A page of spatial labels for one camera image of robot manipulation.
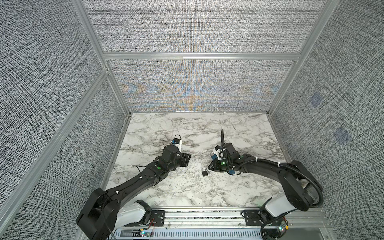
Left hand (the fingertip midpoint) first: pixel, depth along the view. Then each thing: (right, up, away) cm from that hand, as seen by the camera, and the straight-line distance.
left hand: (191, 156), depth 82 cm
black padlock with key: (+8, -11, +6) cm, 15 cm away
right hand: (+10, -7, +5) cm, 14 cm away
